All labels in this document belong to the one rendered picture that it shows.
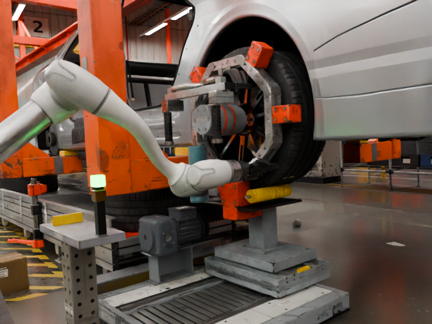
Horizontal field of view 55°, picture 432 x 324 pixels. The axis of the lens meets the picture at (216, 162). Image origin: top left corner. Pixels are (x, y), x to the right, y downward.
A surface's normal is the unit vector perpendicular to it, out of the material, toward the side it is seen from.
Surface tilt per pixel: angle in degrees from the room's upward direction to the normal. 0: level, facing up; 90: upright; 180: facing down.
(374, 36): 90
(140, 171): 90
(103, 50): 90
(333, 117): 90
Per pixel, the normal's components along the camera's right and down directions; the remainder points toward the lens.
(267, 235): 0.64, 0.01
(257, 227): -0.77, 0.07
